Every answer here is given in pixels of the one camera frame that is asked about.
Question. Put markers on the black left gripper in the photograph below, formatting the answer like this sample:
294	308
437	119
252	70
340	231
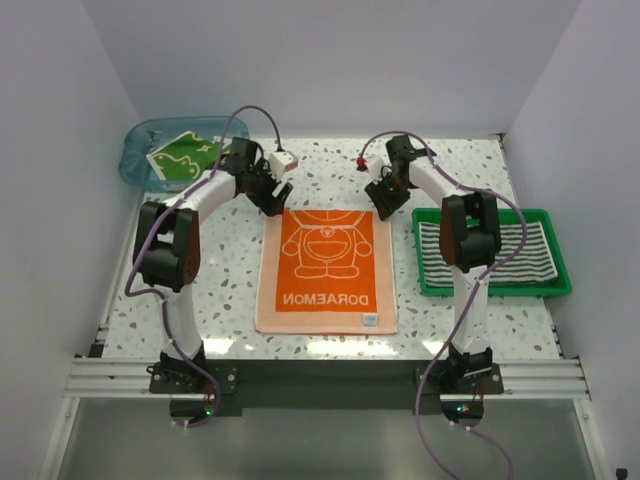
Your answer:
269	204

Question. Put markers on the teal plastic laundry basket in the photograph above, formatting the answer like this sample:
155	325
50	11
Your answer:
149	135

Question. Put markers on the green plastic tray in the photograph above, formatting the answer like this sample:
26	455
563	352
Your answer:
560	286

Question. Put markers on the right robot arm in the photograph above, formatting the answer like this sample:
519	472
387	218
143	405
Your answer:
469	240

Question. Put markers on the orange white towel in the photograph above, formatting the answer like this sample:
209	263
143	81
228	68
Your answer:
326	272

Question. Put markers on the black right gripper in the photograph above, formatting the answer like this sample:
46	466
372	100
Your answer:
384	204

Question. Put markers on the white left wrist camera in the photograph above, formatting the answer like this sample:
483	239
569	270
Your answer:
281	162

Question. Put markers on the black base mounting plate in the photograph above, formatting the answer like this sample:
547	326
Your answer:
229	387

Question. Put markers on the green white striped towel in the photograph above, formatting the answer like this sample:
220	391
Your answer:
532	266

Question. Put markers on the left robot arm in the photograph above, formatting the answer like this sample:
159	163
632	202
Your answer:
167	253

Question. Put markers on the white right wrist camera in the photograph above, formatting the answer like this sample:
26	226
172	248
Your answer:
372	165

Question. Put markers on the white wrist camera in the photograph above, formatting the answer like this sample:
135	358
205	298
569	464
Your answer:
281	162
372	165

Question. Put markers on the green cream patterned towel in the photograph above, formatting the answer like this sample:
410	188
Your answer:
185	157

